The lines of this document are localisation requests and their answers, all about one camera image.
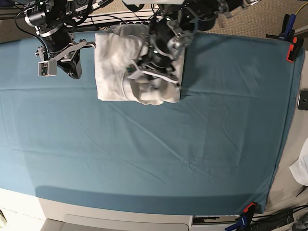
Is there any blue black clamp top right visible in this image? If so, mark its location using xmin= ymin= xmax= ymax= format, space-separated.
xmin=279 ymin=14 xmax=296 ymax=41

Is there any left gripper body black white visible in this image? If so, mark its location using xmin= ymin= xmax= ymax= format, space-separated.
xmin=127 ymin=45 xmax=182 ymax=88

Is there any white cloth at right edge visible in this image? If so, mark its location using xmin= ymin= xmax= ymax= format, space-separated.
xmin=289 ymin=154 xmax=308 ymax=186

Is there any blue black clamp bottom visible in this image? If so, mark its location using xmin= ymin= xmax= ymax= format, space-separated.
xmin=224 ymin=213 xmax=254 ymax=231

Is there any orange black clamp bottom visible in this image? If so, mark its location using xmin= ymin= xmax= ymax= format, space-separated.
xmin=243 ymin=202 xmax=258 ymax=213

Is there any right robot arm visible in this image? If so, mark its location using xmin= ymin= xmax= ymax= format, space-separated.
xmin=14 ymin=0 xmax=96 ymax=79

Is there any teal table cloth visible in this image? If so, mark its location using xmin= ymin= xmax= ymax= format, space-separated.
xmin=0 ymin=33 xmax=305 ymax=215

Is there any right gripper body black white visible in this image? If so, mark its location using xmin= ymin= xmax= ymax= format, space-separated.
xmin=35 ymin=39 xmax=96 ymax=77

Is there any orange black clamp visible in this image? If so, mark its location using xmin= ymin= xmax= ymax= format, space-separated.
xmin=243 ymin=202 xmax=258 ymax=213
xmin=286 ymin=37 xmax=304 ymax=63

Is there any white T-shirt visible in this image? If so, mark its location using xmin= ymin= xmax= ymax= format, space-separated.
xmin=94 ymin=24 xmax=181 ymax=105

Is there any smartphone at table edge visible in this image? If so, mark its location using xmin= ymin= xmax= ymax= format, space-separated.
xmin=297 ymin=89 xmax=308 ymax=111

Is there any orange black clamp top right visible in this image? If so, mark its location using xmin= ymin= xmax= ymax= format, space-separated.
xmin=286 ymin=37 xmax=304 ymax=63

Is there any blue black clamp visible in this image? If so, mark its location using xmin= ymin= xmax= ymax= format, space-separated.
xmin=224 ymin=213 xmax=254 ymax=231
xmin=279 ymin=14 xmax=296 ymax=41

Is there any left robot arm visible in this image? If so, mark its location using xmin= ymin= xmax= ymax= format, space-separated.
xmin=125 ymin=0 xmax=257 ymax=88

